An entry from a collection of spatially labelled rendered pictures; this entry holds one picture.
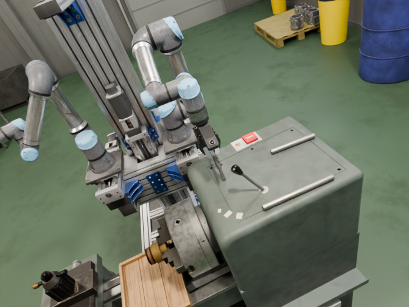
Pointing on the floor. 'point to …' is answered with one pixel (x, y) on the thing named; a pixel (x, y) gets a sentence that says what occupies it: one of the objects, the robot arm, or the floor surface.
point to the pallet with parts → (289, 24)
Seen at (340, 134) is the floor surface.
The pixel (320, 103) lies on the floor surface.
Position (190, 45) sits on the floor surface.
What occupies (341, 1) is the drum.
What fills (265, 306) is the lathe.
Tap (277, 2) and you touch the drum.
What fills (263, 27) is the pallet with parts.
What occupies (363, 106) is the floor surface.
